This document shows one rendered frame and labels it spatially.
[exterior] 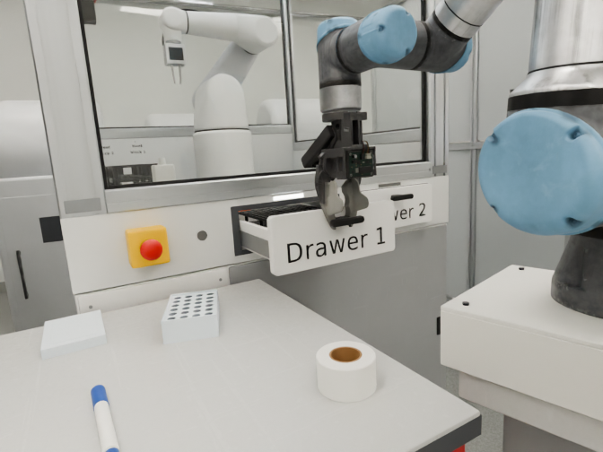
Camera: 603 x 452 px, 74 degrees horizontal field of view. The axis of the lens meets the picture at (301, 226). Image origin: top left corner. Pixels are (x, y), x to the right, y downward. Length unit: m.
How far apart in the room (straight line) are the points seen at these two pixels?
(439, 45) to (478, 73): 1.88
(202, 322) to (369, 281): 0.60
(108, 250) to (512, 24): 2.19
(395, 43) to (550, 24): 0.25
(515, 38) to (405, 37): 1.85
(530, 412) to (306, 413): 0.25
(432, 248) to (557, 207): 0.89
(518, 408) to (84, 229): 0.74
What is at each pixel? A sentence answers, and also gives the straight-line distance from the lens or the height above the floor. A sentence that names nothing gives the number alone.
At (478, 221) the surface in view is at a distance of 2.61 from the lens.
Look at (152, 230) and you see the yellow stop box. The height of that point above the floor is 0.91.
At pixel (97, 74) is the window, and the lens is 0.88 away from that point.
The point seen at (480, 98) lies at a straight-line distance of 2.58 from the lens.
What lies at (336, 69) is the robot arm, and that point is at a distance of 0.73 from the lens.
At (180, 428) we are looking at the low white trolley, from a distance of 0.49.
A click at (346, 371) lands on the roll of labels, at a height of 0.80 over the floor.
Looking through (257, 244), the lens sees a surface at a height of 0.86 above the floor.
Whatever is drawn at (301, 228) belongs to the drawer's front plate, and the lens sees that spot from 0.74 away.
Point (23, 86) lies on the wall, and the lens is 4.22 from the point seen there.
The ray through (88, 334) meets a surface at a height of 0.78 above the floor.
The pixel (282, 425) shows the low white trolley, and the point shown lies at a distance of 0.46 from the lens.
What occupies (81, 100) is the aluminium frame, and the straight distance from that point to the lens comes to 0.86.
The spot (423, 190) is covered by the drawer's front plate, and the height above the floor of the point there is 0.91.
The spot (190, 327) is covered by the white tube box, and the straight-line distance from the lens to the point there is 0.66.
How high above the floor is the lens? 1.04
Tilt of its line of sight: 10 degrees down
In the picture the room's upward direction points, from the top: 3 degrees counter-clockwise
